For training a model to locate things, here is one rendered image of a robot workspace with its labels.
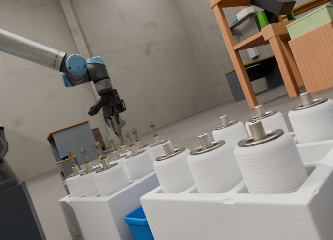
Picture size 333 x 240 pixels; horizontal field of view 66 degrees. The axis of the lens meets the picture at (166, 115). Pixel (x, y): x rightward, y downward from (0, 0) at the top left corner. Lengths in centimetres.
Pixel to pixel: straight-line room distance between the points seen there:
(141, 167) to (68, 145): 473
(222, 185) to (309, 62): 296
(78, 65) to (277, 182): 81
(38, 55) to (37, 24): 916
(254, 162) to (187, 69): 1089
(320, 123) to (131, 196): 53
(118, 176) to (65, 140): 478
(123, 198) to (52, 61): 57
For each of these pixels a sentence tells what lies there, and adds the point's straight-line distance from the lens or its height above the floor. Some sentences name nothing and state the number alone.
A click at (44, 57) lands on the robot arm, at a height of 70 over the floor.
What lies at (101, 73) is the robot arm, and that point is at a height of 61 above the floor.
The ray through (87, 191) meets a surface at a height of 19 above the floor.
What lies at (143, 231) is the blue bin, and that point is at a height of 9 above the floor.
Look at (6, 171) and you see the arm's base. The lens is 102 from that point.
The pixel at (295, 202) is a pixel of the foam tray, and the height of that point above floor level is 18.
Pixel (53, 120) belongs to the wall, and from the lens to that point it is 919.
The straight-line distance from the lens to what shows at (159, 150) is 93.
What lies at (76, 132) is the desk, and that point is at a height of 67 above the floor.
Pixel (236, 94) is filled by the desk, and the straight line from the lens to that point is 761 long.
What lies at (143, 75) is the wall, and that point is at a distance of 1027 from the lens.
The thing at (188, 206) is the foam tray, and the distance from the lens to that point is 51.
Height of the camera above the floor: 34
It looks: level
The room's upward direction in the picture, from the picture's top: 20 degrees counter-clockwise
